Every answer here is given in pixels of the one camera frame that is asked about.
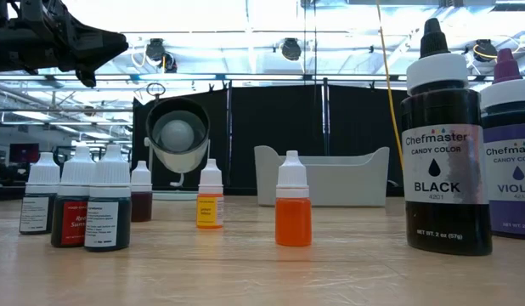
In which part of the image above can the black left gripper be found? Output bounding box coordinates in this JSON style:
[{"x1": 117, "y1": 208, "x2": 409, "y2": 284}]
[{"x1": 0, "y1": 0, "x2": 130, "y2": 88}]

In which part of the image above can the small lemon yellow coloring bottle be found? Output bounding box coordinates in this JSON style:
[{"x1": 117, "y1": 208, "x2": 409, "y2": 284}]
[{"x1": 196, "y1": 158, "x2": 225, "y2": 230}]

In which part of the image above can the small orange food coloring bottle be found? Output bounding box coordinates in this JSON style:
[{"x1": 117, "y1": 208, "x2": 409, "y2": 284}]
[{"x1": 274, "y1": 150, "x2": 313, "y2": 247}]

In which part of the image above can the large black candy color bottle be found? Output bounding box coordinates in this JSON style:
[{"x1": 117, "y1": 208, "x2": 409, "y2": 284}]
[{"x1": 400, "y1": 17, "x2": 494, "y2": 257}]

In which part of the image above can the large violet candy color bottle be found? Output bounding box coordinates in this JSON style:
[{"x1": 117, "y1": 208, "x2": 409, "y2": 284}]
[{"x1": 478, "y1": 48, "x2": 525, "y2": 241}]

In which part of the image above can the small dark teal coloring bottle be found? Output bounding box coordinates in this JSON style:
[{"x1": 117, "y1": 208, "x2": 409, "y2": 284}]
[{"x1": 83, "y1": 144, "x2": 133, "y2": 252}]

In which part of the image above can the small maroon food coloring bottle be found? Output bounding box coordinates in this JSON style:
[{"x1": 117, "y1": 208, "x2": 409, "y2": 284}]
[{"x1": 130, "y1": 160, "x2": 154, "y2": 223}]

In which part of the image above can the small red sunset coloring bottle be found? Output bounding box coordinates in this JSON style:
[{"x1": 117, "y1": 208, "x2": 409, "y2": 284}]
[{"x1": 50, "y1": 144, "x2": 97, "y2": 249}]

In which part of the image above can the small black food coloring bottle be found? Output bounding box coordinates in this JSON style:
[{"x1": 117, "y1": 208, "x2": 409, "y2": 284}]
[{"x1": 19, "y1": 151, "x2": 61, "y2": 235}]

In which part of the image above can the black round ceiling fixture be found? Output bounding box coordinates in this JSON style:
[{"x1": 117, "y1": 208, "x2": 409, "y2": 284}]
[
  {"x1": 280, "y1": 37, "x2": 303, "y2": 62},
  {"x1": 144, "y1": 37, "x2": 167, "y2": 63},
  {"x1": 473, "y1": 38, "x2": 499, "y2": 64}
]

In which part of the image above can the dark computer monitor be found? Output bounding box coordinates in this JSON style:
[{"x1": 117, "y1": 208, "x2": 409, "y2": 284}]
[{"x1": 8, "y1": 143, "x2": 41, "y2": 165}]

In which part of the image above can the white spotlight lamp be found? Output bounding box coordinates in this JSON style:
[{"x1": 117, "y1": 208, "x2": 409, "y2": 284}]
[{"x1": 143, "y1": 96, "x2": 212, "y2": 201}]

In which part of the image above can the grey horizontal overhead beam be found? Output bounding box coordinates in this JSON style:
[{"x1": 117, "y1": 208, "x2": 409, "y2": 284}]
[{"x1": 0, "y1": 72, "x2": 410, "y2": 82}]

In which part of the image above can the black fabric divider screen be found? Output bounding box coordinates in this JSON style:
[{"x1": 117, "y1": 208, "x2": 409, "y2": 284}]
[{"x1": 132, "y1": 79, "x2": 410, "y2": 197}]

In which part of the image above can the grey plastic storage bin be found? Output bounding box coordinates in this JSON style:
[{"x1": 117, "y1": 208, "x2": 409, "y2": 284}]
[{"x1": 253, "y1": 144, "x2": 391, "y2": 208}]

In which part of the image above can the black aluminium table frame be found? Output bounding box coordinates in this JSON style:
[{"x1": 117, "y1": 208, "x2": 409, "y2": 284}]
[{"x1": 0, "y1": 183, "x2": 257, "y2": 201}]

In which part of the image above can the yellow hanging cable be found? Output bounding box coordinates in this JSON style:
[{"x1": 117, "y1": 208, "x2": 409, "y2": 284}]
[{"x1": 375, "y1": 0, "x2": 406, "y2": 173}]

